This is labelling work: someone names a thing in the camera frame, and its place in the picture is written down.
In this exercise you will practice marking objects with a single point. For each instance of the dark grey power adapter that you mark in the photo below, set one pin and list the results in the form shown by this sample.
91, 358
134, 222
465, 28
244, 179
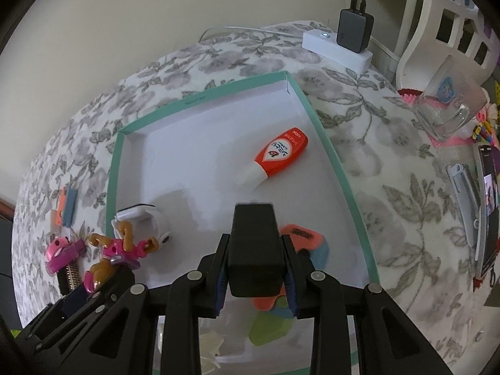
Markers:
354, 29

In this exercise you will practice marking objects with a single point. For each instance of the gold patterned lighter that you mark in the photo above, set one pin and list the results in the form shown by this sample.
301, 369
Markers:
73, 275

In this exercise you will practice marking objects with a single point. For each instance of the clear drinking glass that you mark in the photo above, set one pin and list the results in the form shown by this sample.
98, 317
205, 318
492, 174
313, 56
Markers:
449, 101

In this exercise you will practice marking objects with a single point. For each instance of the floral grey white blanket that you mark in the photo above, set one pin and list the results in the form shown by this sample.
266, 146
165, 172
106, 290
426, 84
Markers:
398, 176

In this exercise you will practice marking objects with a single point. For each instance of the smartphone with lit screen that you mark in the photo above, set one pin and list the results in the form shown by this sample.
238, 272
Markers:
488, 216

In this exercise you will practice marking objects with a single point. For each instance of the black toy car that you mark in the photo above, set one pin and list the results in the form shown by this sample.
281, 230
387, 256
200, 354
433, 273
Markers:
63, 282

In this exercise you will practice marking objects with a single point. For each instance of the pink smart band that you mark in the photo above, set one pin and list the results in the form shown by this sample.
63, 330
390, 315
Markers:
56, 246

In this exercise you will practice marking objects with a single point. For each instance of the pink dog figure toy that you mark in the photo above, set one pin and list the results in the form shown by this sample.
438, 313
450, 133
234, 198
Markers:
116, 252

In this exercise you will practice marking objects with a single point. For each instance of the red white glue bottle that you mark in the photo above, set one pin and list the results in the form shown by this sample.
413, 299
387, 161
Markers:
274, 157

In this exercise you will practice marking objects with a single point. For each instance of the teal rimmed white box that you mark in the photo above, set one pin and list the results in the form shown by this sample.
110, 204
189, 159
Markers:
190, 159

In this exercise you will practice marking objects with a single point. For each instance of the white wall charger plug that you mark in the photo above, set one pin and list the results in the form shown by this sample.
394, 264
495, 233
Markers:
54, 218

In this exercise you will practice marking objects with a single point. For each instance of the orange blue toy far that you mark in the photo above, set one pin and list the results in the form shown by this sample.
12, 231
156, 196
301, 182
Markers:
66, 205

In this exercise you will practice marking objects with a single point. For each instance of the white shelf furniture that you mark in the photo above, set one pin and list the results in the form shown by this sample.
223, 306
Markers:
439, 29

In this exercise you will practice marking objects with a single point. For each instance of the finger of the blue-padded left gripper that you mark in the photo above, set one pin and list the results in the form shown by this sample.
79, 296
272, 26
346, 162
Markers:
110, 292
70, 304

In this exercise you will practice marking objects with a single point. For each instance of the white power strip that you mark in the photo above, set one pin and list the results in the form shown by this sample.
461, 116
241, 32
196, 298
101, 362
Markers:
325, 45

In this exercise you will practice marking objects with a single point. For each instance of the black rectangular box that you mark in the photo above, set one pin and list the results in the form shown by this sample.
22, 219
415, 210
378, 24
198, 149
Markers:
256, 265

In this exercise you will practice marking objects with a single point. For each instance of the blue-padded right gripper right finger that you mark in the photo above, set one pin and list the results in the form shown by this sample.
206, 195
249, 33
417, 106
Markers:
388, 342

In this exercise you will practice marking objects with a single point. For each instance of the purple translucent lighter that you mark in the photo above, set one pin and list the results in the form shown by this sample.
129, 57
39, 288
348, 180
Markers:
74, 251

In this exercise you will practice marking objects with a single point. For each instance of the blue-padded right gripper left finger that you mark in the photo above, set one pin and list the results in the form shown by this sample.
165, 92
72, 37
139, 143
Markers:
197, 294

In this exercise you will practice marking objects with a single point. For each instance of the grey pen clip tool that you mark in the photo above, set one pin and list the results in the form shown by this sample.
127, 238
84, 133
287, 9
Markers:
468, 200

